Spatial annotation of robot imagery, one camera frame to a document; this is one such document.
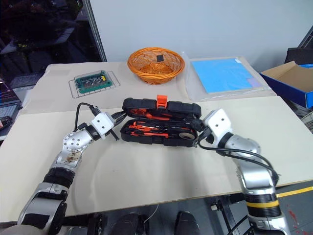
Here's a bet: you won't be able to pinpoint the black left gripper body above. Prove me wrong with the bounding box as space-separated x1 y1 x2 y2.
112 112 124 131

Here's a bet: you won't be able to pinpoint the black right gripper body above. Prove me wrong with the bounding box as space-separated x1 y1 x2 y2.
194 117 208 138

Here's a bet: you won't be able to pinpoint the black plastic tool case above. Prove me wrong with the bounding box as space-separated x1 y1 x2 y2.
120 94 202 148

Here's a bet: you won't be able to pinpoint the blue sheet in plastic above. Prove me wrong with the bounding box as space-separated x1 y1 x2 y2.
180 50 275 101

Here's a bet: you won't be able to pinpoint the green screwdriver bit case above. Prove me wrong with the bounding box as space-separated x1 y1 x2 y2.
74 70 111 95

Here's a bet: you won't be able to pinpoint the orange woven basket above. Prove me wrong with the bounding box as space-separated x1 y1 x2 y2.
127 47 185 85

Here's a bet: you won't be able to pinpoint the blue sheet pad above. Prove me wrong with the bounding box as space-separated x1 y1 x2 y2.
190 57 264 94

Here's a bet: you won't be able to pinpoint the dark rounded shape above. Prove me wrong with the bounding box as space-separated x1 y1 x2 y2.
176 211 200 235
114 211 148 235

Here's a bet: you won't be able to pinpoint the blue cardboard box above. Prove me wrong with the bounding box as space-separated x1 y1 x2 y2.
260 61 313 109

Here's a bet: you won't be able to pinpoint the open laptop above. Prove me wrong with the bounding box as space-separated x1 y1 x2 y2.
0 77 23 110

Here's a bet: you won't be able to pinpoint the black bag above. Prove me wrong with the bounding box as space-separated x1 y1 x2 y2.
284 47 313 72

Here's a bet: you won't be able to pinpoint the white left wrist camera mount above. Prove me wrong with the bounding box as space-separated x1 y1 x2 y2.
90 112 116 141

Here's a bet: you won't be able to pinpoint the orange handled pliers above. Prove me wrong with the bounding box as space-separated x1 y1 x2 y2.
145 113 172 121

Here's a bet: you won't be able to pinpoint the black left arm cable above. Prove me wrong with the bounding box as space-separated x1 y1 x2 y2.
74 102 101 131

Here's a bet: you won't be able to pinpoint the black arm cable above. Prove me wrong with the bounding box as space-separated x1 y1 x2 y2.
195 136 282 183
74 102 101 131

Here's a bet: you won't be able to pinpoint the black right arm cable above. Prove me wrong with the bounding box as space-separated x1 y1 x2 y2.
195 136 282 183

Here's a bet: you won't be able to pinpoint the black table frame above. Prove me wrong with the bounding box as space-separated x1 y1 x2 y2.
209 195 248 235

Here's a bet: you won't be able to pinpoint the aluminium frame post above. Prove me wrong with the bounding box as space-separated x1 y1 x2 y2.
85 0 108 62

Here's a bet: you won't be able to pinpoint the thin white cable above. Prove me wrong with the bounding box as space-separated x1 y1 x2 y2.
143 204 160 224

